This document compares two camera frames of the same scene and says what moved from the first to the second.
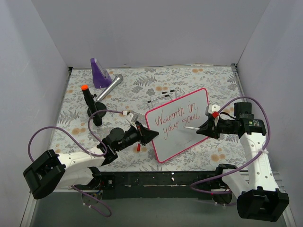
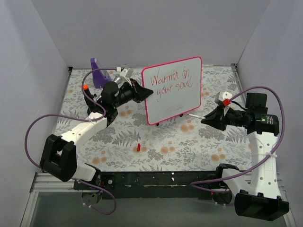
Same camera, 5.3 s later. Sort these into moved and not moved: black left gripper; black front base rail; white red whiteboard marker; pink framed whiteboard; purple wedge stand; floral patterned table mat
Moved: black left gripper; white red whiteboard marker; pink framed whiteboard
Not moved: floral patterned table mat; purple wedge stand; black front base rail
